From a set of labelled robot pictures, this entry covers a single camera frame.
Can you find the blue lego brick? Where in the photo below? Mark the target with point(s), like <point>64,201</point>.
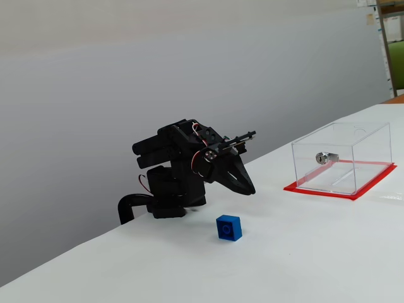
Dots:
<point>228,227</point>

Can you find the black table clamp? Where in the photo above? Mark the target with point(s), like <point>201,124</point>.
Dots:
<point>124,208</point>

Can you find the silver cylinder lock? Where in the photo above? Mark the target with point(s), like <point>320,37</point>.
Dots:
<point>323,158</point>

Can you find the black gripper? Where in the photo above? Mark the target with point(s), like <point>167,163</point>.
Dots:
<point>225,170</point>

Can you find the black wrist camera board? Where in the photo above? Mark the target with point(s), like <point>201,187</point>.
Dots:
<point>241,140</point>

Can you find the white carton box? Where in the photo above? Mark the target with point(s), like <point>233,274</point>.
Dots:
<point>394,28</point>

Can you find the red tape square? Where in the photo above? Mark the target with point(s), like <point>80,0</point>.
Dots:
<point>369,186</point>

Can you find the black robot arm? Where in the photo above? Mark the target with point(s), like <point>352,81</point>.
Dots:
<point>170,164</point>

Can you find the transparent plastic box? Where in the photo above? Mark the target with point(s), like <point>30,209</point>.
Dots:
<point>344,148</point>

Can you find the orange wooden table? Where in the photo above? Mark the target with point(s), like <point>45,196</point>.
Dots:
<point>396,99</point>

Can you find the green panel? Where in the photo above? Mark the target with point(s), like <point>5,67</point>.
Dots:
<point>398,66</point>

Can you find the metal shelf rack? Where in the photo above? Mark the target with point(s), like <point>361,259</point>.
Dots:
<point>393,9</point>

